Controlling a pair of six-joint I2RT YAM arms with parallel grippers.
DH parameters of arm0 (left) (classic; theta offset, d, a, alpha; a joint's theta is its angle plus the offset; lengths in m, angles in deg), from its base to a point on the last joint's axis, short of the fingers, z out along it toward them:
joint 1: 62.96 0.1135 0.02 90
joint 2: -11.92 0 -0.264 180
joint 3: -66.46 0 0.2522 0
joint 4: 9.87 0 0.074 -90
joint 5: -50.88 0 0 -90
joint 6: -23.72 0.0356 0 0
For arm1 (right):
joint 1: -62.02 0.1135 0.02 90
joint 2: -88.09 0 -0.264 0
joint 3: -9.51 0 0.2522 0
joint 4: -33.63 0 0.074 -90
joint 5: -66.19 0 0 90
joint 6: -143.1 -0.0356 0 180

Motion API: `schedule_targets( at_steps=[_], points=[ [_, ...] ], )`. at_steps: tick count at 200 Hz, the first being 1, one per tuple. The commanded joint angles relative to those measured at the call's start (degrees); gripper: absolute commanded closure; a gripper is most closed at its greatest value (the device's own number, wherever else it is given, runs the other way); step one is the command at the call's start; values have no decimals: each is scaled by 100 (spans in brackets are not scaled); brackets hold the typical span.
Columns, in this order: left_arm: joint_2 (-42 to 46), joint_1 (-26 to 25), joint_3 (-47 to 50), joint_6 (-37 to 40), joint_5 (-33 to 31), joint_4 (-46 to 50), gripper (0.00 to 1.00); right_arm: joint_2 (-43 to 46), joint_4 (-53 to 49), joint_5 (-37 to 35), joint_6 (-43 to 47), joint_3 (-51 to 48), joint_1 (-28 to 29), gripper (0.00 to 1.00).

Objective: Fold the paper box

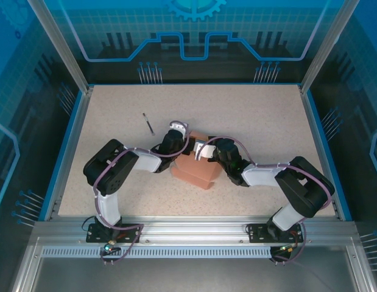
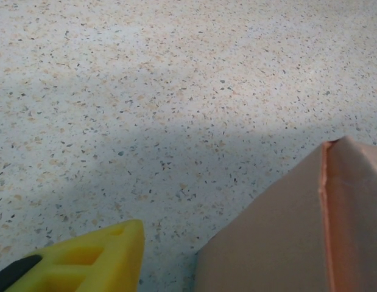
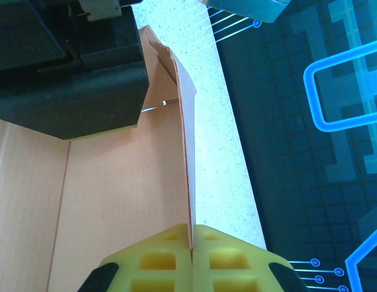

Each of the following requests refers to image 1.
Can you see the blue table edge strip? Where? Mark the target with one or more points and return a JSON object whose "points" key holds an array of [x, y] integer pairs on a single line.
{"points": [[63, 152], [323, 137]]}

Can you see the aluminium frame post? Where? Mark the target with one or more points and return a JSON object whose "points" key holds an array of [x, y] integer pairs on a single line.
{"points": [[63, 45], [322, 45]]}

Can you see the small LED connector board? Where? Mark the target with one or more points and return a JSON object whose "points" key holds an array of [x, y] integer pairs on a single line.
{"points": [[107, 248], [287, 248]]}

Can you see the aluminium side rail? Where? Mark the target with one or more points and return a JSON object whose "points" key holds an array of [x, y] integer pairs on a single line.
{"points": [[79, 121], [312, 121]]}

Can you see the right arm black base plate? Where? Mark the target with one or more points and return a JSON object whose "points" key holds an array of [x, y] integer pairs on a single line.
{"points": [[255, 234]]}

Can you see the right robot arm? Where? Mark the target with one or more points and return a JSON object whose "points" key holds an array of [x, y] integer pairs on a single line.
{"points": [[304, 185]]}

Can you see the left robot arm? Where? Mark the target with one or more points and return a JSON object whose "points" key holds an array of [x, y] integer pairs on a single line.
{"points": [[109, 170]]}

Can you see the pink paper box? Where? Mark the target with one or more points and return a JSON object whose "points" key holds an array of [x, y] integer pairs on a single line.
{"points": [[194, 173]]}

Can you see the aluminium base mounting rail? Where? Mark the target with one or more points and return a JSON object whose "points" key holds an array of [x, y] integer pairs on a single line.
{"points": [[191, 231]]}

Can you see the black gel pen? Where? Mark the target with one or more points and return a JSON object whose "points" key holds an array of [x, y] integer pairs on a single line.
{"points": [[148, 124]]}

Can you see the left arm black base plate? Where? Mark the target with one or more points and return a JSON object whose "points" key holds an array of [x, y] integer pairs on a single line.
{"points": [[92, 235]]}

